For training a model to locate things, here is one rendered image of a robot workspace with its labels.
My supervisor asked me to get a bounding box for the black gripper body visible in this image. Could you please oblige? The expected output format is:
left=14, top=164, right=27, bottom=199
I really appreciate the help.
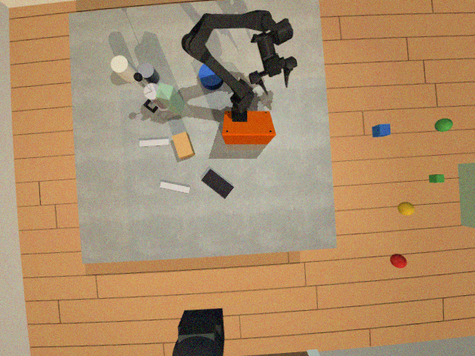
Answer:
left=249, top=49, right=298, bottom=85

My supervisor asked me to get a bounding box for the blue cylinder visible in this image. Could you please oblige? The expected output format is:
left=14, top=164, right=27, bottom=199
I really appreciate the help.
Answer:
left=198, top=64, right=223, bottom=90

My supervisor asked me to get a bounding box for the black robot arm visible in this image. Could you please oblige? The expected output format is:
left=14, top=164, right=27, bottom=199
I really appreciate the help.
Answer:
left=181, top=10, right=294, bottom=122

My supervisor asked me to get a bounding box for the cream cylinder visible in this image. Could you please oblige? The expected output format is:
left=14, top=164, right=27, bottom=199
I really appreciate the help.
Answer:
left=111, top=56, right=138, bottom=82

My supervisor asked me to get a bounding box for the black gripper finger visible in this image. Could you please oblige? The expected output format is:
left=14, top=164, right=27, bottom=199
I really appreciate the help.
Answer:
left=283, top=69, right=293, bottom=88
left=255, top=79, right=268, bottom=95

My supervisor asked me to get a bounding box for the grey cylinder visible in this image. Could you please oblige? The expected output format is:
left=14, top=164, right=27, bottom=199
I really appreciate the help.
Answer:
left=139, top=63, right=160, bottom=84

